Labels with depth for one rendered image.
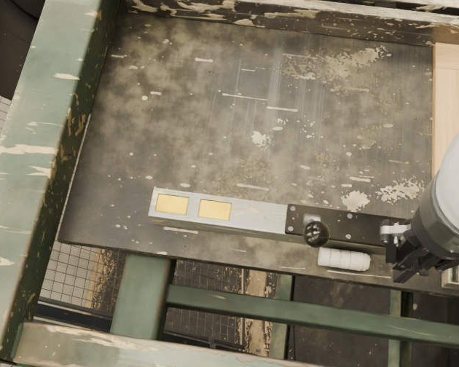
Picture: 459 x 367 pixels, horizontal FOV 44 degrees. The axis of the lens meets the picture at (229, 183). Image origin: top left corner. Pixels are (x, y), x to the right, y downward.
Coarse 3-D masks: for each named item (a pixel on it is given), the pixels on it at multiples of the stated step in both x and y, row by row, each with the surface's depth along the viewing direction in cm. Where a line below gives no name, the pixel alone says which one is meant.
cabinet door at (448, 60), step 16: (448, 48) 107; (448, 64) 105; (448, 80) 104; (448, 96) 103; (432, 112) 103; (448, 112) 101; (432, 128) 102; (448, 128) 100; (432, 144) 101; (448, 144) 99; (432, 160) 99; (432, 176) 98
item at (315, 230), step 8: (304, 216) 90; (312, 216) 89; (320, 216) 90; (304, 224) 90; (312, 224) 79; (320, 224) 79; (304, 232) 79; (312, 232) 78; (320, 232) 78; (328, 232) 79; (312, 240) 78; (320, 240) 78; (328, 240) 79
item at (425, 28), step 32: (128, 0) 109; (160, 0) 108; (192, 0) 106; (224, 0) 105; (256, 0) 104; (288, 0) 104; (320, 0) 107; (352, 0) 106; (384, 0) 105; (416, 0) 104; (448, 0) 104; (320, 32) 109; (352, 32) 108; (384, 32) 107; (416, 32) 106; (448, 32) 104
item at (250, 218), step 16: (160, 192) 93; (176, 192) 93; (192, 208) 92; (240, 208) 92; (256, 208) 92; (272, 208) 92; (160, 224) 95; (176, 224) 94; (192, 224) 93; (208, 224) 92; (224, 224) 91; (240, 224) 91; (256, 224) 91; (272, 224) 91; (288, 240) 93; (304, 240) 92
